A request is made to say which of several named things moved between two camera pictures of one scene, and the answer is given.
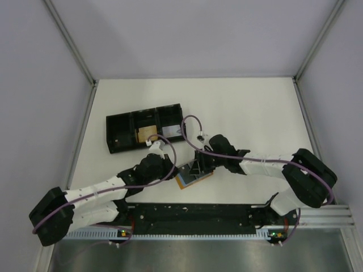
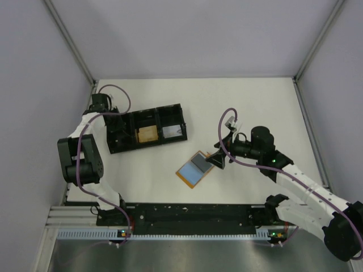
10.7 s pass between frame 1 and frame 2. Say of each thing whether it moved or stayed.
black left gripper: moved
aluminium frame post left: stayed
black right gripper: moved
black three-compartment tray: stayed
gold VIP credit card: stayed
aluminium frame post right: stayed
